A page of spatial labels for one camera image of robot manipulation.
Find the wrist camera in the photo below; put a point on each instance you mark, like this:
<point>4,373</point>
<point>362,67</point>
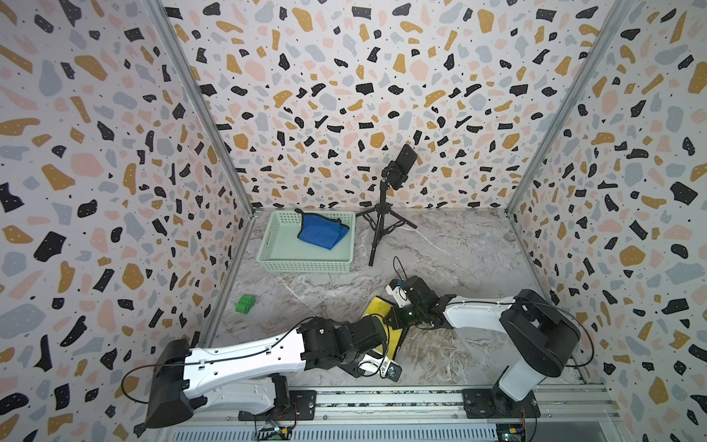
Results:
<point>395,288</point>
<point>393,372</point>

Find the green circuit board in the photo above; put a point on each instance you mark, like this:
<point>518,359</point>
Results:
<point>272,433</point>
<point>510,433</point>

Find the small green block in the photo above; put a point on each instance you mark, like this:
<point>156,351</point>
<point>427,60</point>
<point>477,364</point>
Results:
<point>245,304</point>

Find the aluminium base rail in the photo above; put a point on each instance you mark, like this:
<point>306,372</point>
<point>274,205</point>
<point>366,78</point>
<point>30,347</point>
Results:
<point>568,413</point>

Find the blue grey dishcloth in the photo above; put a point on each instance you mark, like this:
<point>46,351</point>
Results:
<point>320,231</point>

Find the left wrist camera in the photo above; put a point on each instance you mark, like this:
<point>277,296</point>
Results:
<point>393,372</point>

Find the yellow grey dishcloth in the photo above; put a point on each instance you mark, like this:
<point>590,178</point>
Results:
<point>379,308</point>

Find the right green circuit board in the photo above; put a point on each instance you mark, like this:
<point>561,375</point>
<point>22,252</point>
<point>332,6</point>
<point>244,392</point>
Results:
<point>510,433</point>

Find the mint green plastic basket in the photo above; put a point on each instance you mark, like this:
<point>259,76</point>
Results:
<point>282,250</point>

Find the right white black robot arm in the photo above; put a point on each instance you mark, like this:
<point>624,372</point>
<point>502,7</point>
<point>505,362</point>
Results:
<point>545,337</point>

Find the black tripod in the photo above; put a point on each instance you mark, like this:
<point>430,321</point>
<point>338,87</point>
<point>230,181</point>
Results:
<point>382,218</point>

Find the left green circuit board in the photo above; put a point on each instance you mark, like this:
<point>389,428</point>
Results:
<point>272,433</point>

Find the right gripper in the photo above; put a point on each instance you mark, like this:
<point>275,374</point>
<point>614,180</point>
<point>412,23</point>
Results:
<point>395,321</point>

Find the black phone on tripod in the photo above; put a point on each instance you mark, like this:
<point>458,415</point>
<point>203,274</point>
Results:
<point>400,166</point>

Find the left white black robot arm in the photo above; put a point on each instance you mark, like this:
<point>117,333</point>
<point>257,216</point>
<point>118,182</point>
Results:
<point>251,378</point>

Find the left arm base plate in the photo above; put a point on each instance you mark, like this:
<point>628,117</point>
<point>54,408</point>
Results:
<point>301,403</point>

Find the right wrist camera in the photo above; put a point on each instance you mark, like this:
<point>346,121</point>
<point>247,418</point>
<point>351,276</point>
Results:
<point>395,288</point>

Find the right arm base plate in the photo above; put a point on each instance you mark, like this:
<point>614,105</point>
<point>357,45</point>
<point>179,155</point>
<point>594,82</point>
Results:
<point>490,403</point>

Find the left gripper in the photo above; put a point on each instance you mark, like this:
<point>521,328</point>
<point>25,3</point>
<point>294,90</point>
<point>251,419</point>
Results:
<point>353,370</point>

